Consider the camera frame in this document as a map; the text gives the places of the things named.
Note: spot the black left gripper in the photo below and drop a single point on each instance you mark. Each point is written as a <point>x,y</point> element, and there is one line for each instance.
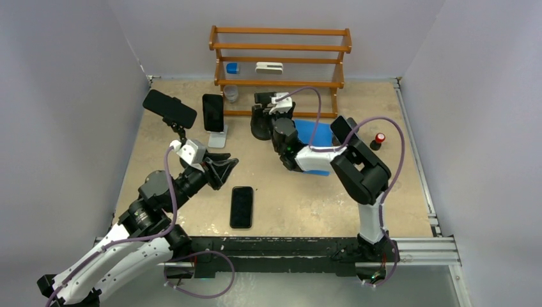
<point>217,167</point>

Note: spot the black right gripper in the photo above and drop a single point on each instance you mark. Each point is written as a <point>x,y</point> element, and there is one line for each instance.
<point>258,113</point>

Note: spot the black round-base phone stand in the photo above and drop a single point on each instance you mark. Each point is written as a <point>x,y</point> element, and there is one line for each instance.
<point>261,99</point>

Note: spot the black smartphone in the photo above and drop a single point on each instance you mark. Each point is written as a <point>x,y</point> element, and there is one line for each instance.
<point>242,199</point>

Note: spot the black phone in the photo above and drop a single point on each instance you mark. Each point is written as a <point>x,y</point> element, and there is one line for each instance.
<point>213,112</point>
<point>340,129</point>
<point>170,109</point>

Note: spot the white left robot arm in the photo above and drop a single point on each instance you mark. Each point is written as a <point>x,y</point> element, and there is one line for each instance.
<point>145,235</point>

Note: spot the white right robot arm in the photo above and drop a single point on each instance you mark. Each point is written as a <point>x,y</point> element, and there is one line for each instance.
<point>364,176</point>

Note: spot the white folding phone stand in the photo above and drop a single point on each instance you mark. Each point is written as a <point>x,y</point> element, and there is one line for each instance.
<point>218,139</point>

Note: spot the black phone on white stand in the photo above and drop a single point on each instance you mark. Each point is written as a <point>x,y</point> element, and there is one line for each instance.
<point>213,112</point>

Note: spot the black phone on tripod stand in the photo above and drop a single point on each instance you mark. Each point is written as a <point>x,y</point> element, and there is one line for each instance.
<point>170,109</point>

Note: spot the clear plastic cup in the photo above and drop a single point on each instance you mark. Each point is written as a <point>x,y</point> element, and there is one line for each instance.
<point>231,93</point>

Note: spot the white rectangular device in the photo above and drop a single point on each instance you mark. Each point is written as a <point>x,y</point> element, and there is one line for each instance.
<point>275,68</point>

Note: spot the blue small box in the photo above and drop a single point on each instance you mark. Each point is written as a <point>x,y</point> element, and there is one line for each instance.
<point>232,68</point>

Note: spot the blue rectangular mat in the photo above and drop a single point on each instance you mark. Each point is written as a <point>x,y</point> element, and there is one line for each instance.
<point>322,138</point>

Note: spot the orange wooden shelf rack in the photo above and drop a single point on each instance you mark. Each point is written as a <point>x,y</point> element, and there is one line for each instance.
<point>281,57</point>

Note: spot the red capped black bottle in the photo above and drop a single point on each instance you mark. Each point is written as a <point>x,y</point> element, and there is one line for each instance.
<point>377,142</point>

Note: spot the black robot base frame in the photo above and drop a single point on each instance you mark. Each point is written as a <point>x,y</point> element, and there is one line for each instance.
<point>342,256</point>

